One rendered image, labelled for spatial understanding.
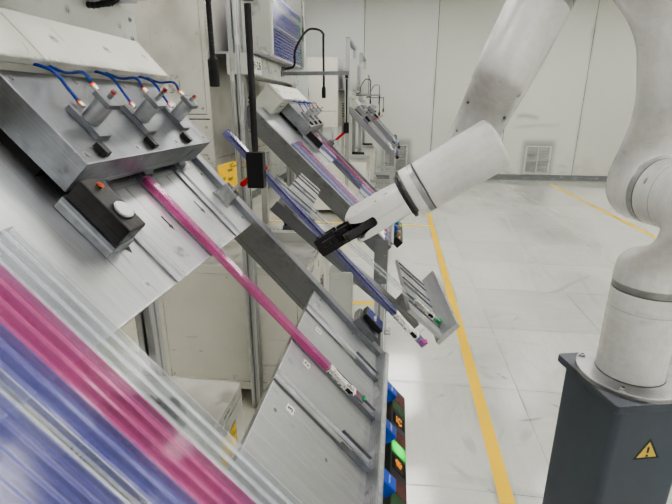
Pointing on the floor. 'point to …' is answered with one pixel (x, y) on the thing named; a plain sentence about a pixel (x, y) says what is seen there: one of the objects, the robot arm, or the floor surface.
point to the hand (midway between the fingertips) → (329, 241)
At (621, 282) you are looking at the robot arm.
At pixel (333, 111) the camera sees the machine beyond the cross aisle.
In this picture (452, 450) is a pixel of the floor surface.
